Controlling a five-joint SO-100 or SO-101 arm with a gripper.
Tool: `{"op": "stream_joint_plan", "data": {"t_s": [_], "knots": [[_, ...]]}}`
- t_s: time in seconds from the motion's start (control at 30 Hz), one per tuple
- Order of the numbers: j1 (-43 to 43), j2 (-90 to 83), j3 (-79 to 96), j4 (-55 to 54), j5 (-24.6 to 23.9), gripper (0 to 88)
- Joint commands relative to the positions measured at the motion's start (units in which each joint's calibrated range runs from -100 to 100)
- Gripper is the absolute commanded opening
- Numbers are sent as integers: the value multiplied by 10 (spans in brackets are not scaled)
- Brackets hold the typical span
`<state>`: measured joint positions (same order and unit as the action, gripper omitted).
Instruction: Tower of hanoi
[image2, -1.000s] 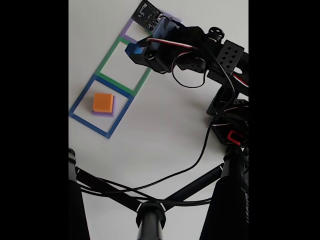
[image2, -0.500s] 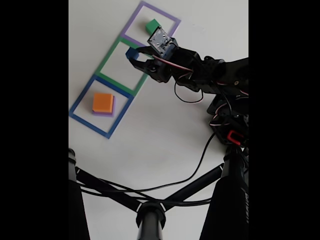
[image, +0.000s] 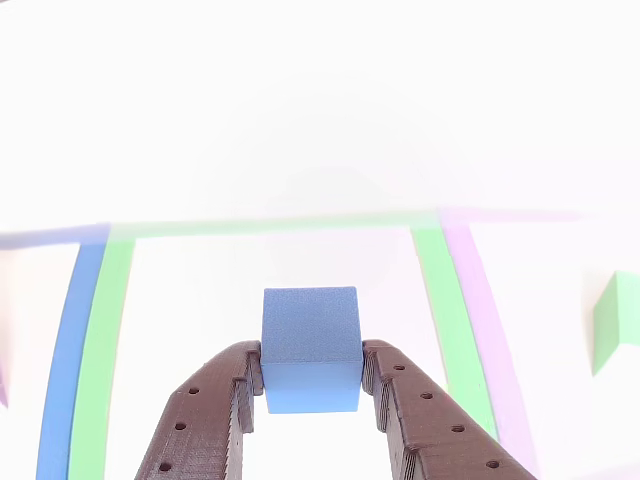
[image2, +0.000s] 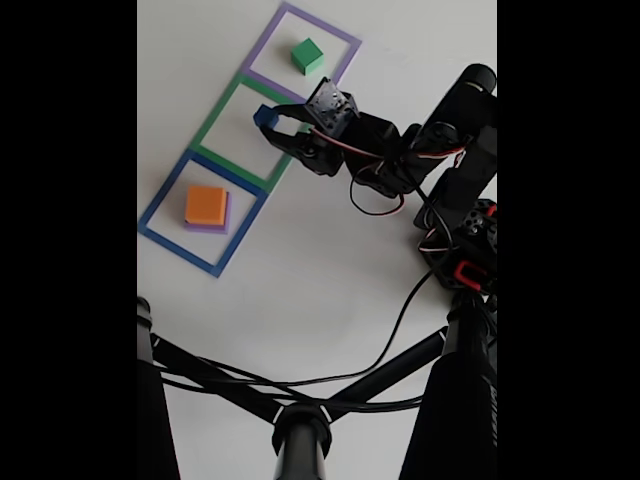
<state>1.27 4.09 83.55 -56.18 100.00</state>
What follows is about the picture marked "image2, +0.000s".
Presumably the small blue block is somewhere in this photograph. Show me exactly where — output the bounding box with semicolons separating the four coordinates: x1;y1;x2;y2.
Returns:
253;104;279;129

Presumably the green block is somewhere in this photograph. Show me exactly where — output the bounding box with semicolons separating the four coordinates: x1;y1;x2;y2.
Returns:
290;37;326;77

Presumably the large purple block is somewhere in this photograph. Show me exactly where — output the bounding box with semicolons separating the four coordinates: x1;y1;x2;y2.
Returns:
184;192;233;235

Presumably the orange block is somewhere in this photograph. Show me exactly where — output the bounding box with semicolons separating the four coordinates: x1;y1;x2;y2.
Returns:
184;186;228;225

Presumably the red clamp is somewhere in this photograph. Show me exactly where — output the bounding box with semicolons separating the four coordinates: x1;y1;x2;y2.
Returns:
453;260;489;292

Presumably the black tripod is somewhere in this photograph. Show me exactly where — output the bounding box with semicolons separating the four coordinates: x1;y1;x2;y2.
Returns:
137;294;498;480

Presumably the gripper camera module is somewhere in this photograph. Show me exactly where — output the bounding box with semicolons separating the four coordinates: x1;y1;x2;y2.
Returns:
303;76;362;140

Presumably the purple square frame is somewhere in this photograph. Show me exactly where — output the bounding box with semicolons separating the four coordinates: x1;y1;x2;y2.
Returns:
243;1;363;106

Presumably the red white black servo cable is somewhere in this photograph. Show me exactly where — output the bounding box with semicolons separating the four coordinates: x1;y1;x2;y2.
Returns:
308;127;498;261

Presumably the green square frame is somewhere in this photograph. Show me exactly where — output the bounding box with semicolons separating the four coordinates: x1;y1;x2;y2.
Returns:
189;72;314;195

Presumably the blue square frame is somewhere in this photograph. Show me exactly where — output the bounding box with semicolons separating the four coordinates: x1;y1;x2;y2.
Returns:
138;148;269;279

